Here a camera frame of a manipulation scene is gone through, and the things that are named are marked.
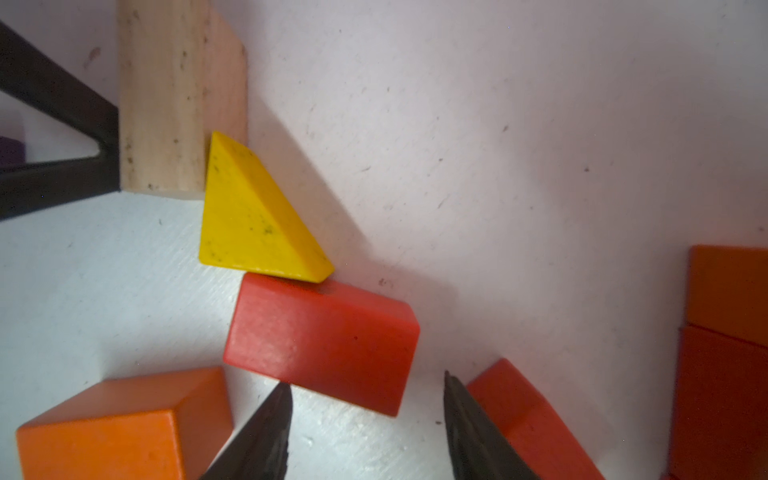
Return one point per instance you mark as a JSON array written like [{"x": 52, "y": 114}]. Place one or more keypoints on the yellow triangle block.
[{"x": 248, "y": 224}]

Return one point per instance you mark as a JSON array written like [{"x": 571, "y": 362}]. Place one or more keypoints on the red block small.
[{"x": 719, "y": 424}]

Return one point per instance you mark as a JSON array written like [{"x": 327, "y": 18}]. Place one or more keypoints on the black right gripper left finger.
[{"x": 260, "y": 449}]

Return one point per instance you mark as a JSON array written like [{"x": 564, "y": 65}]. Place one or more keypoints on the red block pair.
[
  {"x": 331, "y": 338},
  {"x": 530, "y": 424}
]

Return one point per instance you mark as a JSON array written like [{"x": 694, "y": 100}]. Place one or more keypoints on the natural wood block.
[{"x": 182, "y": 75}]

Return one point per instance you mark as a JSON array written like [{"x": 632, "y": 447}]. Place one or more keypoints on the orange block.
[
  {"x": 163, "y": 426},
  {"x": 727, "y": 291}
]

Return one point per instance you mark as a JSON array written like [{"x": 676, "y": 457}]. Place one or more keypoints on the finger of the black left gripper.
[{"x": 34, "y": 79}]

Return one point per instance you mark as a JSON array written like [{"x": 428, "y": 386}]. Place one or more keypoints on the purple cube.
[{"x": 12, "y": 152}]

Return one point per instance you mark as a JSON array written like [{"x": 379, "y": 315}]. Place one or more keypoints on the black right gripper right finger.
[{"x": 477, "y": 448}]

